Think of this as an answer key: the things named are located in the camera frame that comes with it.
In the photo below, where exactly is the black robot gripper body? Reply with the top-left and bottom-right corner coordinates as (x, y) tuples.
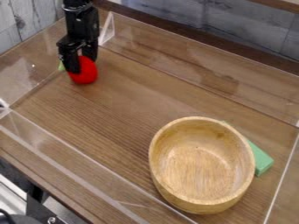
(57, 0), (98, 49)

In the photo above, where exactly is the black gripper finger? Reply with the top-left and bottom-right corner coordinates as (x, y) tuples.
(58, 46), (80, 74)
(81, 40), (98, 61)

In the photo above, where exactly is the red felt fruit green leaf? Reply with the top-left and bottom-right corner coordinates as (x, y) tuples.
(58, 56), (98, 85)

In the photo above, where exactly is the round wooden bowl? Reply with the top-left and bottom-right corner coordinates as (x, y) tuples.
(148, 116), (254, 214)

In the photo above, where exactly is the green sponge block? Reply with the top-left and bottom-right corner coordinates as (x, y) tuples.
(245, 138), (274, 177)

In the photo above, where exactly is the black table clamp bracket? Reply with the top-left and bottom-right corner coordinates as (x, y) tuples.
(25, 195), (68, 224)

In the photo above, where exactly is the black cable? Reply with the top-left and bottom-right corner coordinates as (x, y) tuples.
(0, 207), (15, 224)

